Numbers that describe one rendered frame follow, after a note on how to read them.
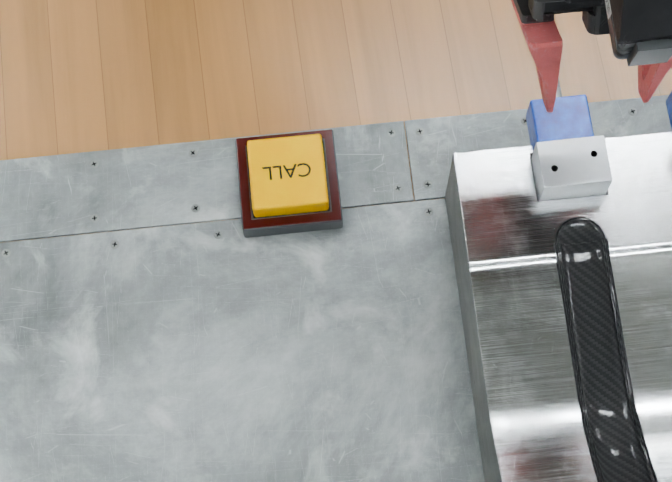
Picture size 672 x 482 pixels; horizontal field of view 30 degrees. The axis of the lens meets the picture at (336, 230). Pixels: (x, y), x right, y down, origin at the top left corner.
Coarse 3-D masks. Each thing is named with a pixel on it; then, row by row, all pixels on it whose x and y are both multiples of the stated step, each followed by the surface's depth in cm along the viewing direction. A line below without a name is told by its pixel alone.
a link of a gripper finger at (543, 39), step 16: (512, 0) 79; (528, 16) 76; (544, 16) 76; (528, 32) 76; (544, 32) 76; (544, 48) 75; (560, 48) 76; (544, 64) 77; (544, 80) 78; (544, 96) 81
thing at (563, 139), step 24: (576, 96) 93; (528, 120) 95; (552, 120) 93; (576, 120) 93; (552, 144) 91; (576, 144) 91; (600, 144) 91; (552, 168) 91; (576, 168) 90; (600, 168) 90; (552, 192) 91; (576, 192) 91; (600, 192) 92
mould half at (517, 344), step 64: (448, 192) 99; (512, 192) 92; (640, 192) 92; (512, 256) 91; (640, 256) 91; (512, 320) 90; (640, 320) 90; (512, 384) 88; (640, 384) 88; (512, 448) 86; (576, 448) 86
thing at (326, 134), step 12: (300, 132) 102; (312, 132) 102; (324, 132) 102; (240, 144) 101; (240, 156) 101; (240, 168) 101; (240, 180) 100; (336, 180) 100; (336, 192) 100; (336, 204) 100; (288, 216) 99; (300, 216) 99; (312, 216) 99; (324, 216) 99; (336, 216) 99
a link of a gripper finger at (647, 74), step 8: (600, 8) 74; (584, 16) 76; (592, 16) 74; (600, 16) 74; (584, 24) 76; (592, 24) 75; (600, 24) 75; (592, 32) 75; (600, 32) 75; (608, 32) 75; (648, 64) 82; (656, 64) 79; (664, 64) 78; (640, 72) 82; (648, 72) 80; (656, 72) 79; (664, 72) 79; (640, 80) 82; (648, 80) 80; (656, 80) 80; (640, 88) 82; (648, 88) 81; (656, 88) 81; (640, 96) 83; (648, 96) 81
